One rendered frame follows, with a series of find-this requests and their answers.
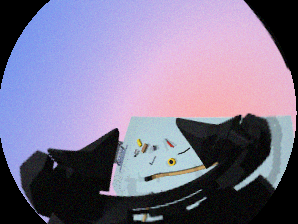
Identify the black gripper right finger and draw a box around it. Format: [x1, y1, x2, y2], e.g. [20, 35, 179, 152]
[176, 115, 241, 169]

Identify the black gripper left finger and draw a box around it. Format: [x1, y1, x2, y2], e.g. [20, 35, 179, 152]
[47, 128, 120, 192]

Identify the tan rectangular block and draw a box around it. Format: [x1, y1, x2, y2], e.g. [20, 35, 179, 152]
[141, 143, 148, 153]

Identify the yellow ring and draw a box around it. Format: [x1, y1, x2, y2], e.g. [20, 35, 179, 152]
[168, 159, 176, 165]

